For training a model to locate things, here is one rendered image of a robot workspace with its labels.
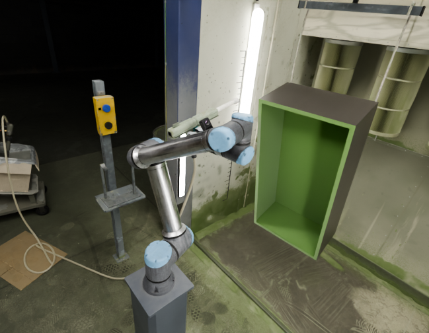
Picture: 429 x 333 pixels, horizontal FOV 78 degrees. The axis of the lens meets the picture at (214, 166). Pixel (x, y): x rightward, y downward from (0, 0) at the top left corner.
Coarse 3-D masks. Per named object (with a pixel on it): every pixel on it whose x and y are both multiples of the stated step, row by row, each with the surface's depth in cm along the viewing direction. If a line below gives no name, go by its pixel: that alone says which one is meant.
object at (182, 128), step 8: (224, 104) 144; (232, 104) 147; (208, 112) 135; (216, 112) 138; (184, 120) 130; (192, 120) 129; (176, 128) 123; (184, 128) 126; (192, 128) 131; (168, 136) 126; (176, 136) 124
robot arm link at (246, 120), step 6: (234, 114) 106; (240, 114) 107; (246, 114) 108; (234, 120) 103; (240, 120) 104; (246, 120) 104; (252, 120) 106; (246, 126) 104; (252, 126) 108; (246, 132) 104; (246, 138) 108; (240, 144) 109; (246, 144) 110
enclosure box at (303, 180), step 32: (288, 96) 169; (320, 96) 166; (352, 96) 162; (288, 128) 208; (320, 128) 189; (352, 128) 137; (256, 160) 199; (288, 160) 224; (320, 160) 202; (352, 160) 163; (256, 192) 218; (288, 192) 243; (320, 192) 217; (288, 224) 238; (320, 224) 235
